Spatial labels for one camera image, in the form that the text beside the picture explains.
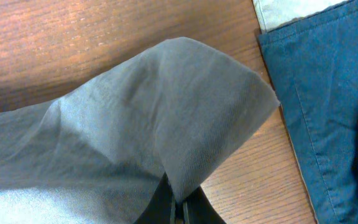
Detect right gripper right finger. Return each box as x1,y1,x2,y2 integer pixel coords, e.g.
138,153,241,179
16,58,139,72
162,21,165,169
183,187,226,224

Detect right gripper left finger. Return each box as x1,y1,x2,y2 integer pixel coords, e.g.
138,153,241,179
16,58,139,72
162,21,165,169
134,173,176,224

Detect blue denim garment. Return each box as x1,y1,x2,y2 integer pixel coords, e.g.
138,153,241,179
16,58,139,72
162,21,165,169
259,1,358,223

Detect beige folded garment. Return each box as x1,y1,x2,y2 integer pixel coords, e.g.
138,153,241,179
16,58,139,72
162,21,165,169
252,0,346,33

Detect grey shorts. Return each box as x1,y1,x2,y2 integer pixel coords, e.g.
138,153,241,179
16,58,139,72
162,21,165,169
0,37,279,223

